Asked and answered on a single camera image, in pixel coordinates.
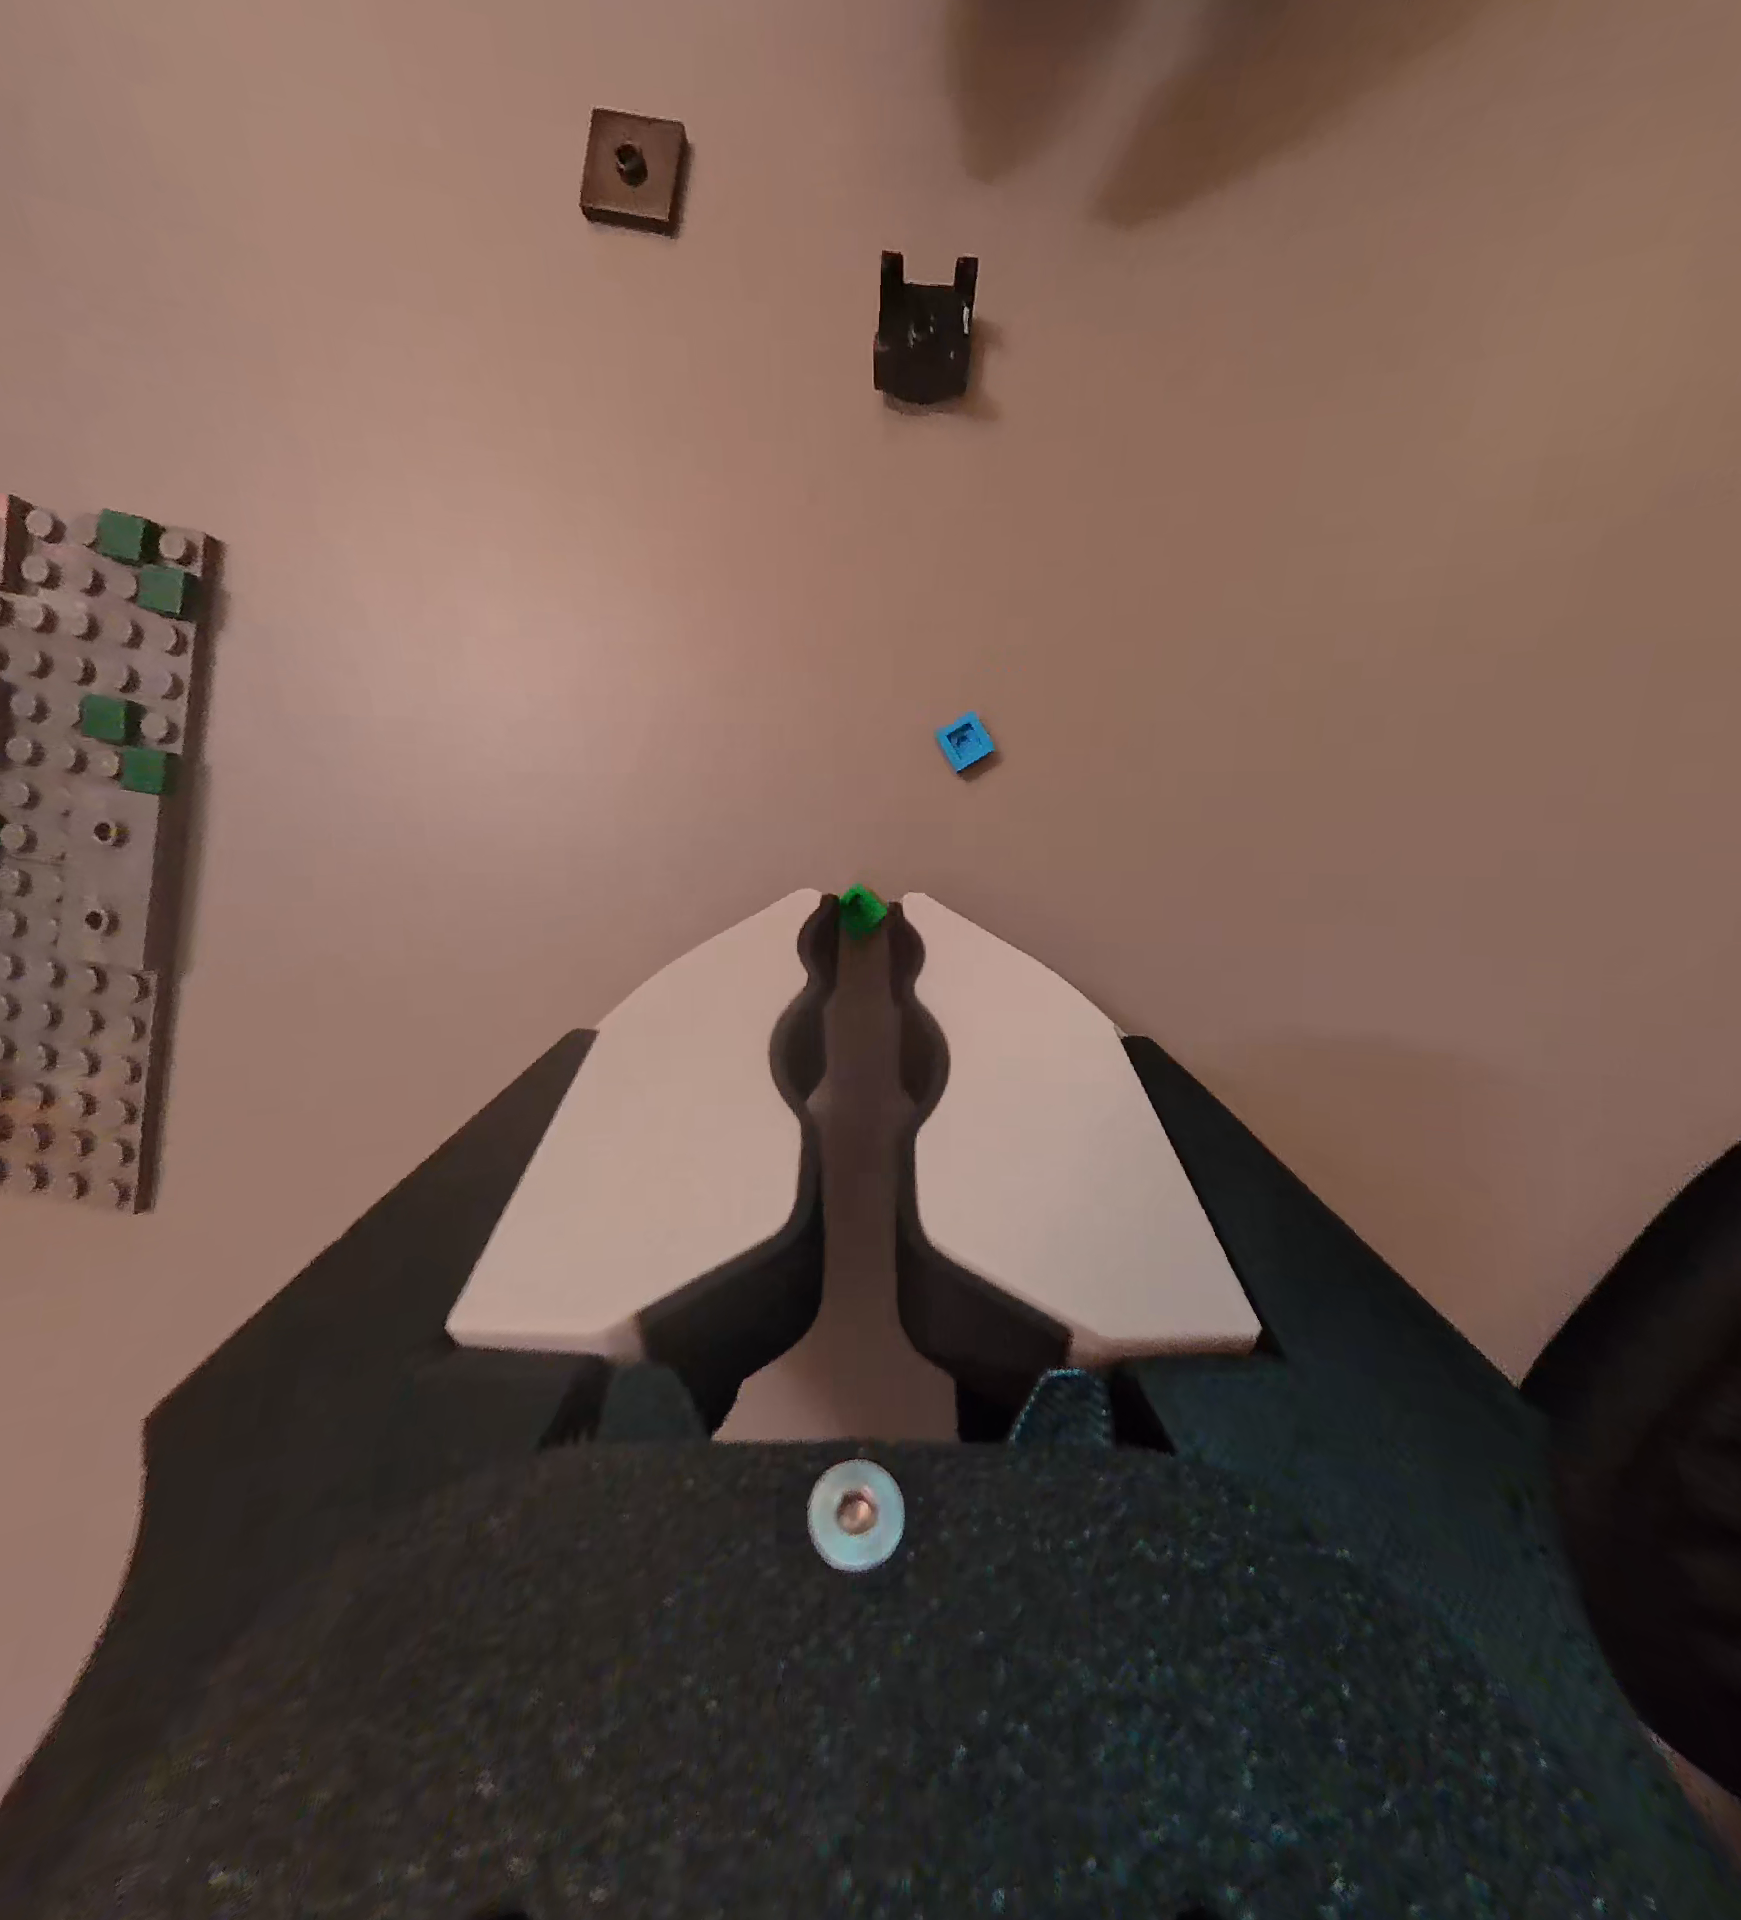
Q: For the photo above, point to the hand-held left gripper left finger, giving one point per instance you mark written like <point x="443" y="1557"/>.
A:
<point x="660" y="1169"/>

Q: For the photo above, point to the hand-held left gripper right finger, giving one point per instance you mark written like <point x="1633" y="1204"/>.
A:
<point x="1065" y="1183"/>

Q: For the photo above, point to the small green toy brick plate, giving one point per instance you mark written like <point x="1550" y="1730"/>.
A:
<point x="861" y="911"/>

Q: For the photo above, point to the small blue toy brick plate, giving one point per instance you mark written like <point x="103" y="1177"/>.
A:
<point x="966" y="744"/>

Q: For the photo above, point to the black clip toy brick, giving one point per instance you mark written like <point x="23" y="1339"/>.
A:
<point x="927" y="338"/>

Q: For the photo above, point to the grey desk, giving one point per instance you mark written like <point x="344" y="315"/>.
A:
<point x="1259" y="675"/>

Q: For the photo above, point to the grey toy brick cliff model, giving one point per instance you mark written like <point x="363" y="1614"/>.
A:
<point x="45" y="841"/>

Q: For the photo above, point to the dark grey square brick plate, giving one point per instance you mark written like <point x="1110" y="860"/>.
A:
<point x="633" y="169"/>

